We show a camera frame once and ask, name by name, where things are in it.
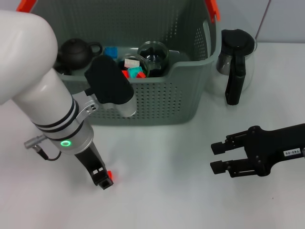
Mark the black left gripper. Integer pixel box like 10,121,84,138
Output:
73,142,114,191

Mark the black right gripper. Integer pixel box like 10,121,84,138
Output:
210,123,305,178

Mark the teal square building brick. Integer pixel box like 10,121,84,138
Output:
127,66,143,78

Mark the glass teacup black sleeve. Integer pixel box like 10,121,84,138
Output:
137,41,170,77
118,53,151,78

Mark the white building brick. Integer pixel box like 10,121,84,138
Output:
123,59,141,68

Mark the blue square building brick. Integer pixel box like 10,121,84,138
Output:
104,46,119,60

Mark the grey perforated storage basket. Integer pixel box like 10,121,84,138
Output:
30,0,222,126

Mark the small black clay teacup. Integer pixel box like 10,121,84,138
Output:
56,64,73,75

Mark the glass carafe black lid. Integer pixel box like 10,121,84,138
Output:
213,29,258,106

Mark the black clay teapot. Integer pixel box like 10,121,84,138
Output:
56,38,103,70

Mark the grey left gripper cable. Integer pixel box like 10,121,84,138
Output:
23,134,63,161

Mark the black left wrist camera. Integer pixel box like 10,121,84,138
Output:
84,55,134,106

